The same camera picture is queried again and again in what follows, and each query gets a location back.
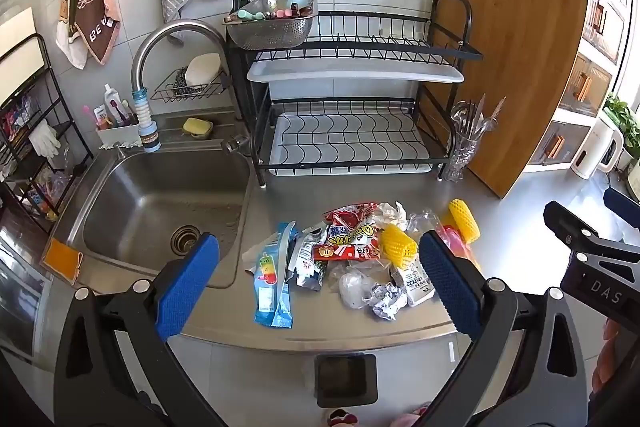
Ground blue ice pop wrapper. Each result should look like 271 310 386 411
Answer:
253 221 299 329

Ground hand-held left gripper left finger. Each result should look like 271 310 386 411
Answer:
54 233 221 427

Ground glass utensil holder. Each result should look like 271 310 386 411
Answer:
440 127 476 184

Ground cabinet with orange handles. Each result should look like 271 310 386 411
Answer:
495 0 636 172

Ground person's right hand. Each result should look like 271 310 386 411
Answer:
589 319 640 410

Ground blue white faucet filter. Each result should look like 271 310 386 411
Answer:
131 88 163 154

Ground person's pink trouser legs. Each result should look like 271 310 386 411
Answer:
389 401 432 427

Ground wooden cutting board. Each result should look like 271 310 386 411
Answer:
419 0 589 200

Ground black trash bin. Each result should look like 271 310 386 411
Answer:
313 353 378 409

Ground clear pink zip bag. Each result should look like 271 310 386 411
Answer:
440 227 478 270

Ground stainless steel sink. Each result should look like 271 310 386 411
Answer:
49 142 257 290

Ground red yellow snack wrapper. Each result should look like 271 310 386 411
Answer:
322 202 381 249

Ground white rubber gloves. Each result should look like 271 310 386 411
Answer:
29 119 62 159

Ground pastel handled utensils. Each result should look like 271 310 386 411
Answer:
227 4 317 21

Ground black metal shelf rack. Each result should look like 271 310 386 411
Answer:
0 33 82 235

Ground black wire dish rack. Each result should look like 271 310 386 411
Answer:
222 0 484 188

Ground white pump bottle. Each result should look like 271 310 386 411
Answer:
103 83 121 126

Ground brown pink hand towel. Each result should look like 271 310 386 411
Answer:
75 0 121 66

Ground black white snack packet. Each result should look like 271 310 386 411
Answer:
294 227 329 292

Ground white tissue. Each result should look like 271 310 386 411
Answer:
376 201 409 229

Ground clear plastic bag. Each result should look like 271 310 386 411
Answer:
338 269 377 310

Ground clear plastic wrapper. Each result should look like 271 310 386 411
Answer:
406 208 447 239

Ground curved steel faucet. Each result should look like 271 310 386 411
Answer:
131 20 232 108

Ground red white slipper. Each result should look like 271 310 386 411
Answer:
325 407 362 427

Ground white drip tray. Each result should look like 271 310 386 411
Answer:
247 57 466 86
267 112 447 176

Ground black wire sponge basket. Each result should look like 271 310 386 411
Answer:
150 66 232 103

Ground yellow sponge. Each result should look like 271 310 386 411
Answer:
181 117 215 138

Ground orange cloth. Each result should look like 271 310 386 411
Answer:
41 238 84 286

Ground red candy bar wrapper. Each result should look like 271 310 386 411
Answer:
312 243 384 263

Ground bunch of metal cutlery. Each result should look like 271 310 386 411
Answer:
451 94 507 142

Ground green potted plant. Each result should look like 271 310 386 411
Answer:
602 94 640 150

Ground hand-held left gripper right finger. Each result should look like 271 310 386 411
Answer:
418 230 588 427

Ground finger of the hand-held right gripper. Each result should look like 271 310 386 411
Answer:
544 201 631 259
603 188 640 228

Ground white electric kettle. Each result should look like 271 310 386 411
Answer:
570 109 626 180

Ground white toothbrush holder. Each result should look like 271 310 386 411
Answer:
95 119 141 150

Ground white round sponge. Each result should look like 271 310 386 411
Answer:
184 53 222 86

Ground metal colander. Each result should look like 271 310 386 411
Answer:
222 0 319 52

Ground white labelled packet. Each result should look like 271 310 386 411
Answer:
390 264 437 308

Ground yellow foam fruit net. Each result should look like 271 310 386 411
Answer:
379 224 419 271
448 198 482 244

